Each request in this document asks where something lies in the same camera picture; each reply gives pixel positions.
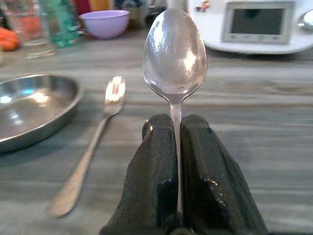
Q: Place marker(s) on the silver metal fork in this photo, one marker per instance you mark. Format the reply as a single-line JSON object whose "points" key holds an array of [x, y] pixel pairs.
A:
{"points": [[97, 137]]}

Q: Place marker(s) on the purple plastic bowl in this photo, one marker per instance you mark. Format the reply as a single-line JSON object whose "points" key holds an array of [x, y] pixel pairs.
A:
{"points": [[105, 23]]}

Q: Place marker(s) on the clear drinking glass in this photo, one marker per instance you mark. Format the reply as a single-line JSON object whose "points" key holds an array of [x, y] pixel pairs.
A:
{"points": [[30, 27]]}

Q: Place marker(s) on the round steel plate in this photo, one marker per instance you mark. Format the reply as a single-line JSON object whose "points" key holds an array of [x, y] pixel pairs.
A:
{"points": [[31, 110]]}

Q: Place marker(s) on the orange fruit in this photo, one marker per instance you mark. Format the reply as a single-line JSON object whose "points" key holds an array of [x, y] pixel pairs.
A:
{"points": [[8, 39]]}

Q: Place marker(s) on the green glass bottle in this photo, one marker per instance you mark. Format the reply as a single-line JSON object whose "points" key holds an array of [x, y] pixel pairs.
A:
{"points": [[63, 23]]}

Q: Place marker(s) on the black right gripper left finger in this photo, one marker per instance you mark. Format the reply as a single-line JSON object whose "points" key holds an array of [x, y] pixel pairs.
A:
{"points": [[149, 176]]}

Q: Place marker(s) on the silver metal spoon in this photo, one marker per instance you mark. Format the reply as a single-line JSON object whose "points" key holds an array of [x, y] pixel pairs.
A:
{"points": [[174, 56]]}

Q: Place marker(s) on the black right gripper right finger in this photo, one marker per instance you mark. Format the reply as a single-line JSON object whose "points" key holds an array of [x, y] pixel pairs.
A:
{"points": [[212, 181]]}

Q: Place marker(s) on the white kitchen appliance with screen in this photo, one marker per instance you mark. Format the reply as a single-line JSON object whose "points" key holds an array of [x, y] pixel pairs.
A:
{"points": [[254, 24]]}

